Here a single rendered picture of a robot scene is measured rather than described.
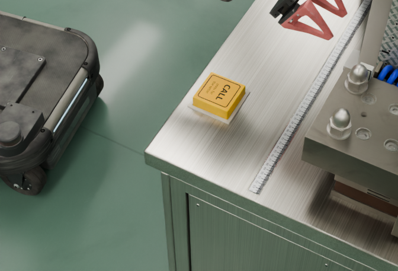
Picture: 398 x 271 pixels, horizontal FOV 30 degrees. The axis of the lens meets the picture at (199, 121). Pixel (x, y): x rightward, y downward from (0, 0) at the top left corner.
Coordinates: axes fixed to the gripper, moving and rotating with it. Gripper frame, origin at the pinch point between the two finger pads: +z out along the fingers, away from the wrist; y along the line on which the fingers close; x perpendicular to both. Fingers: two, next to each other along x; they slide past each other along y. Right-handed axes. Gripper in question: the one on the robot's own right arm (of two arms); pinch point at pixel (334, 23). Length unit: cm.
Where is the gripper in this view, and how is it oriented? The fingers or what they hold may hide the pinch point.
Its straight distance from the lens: 121.9
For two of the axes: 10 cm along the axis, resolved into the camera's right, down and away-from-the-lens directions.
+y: -4.8, 6.8, -5.5
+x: 4.5, -3.5, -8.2
